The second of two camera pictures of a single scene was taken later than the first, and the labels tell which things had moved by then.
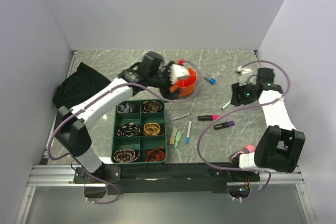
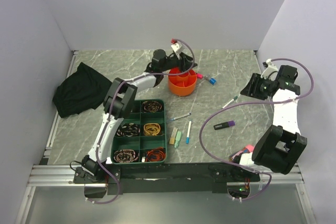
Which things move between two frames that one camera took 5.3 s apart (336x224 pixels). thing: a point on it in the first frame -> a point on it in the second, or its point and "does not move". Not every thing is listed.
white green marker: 225,106 does not move
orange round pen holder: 186,85 does not move
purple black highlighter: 224,125 does not move
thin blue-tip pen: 175,118 does not move
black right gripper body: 245,92 -> 264,91
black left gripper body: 158,79 -> 171,62
